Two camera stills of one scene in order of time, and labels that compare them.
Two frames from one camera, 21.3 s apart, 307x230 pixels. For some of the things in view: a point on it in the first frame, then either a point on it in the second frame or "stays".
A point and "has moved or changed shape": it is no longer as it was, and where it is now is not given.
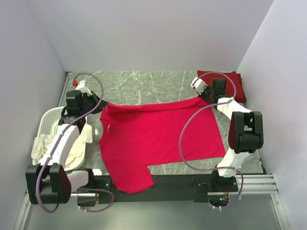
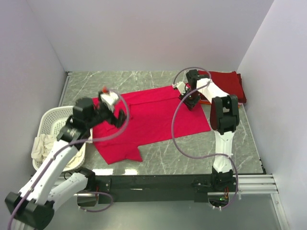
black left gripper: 96,103 -> 112,116
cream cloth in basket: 42,141 stays
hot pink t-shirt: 133,137 has moved or changed shape
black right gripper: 206,96 -> 190,98
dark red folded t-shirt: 234,87 stays
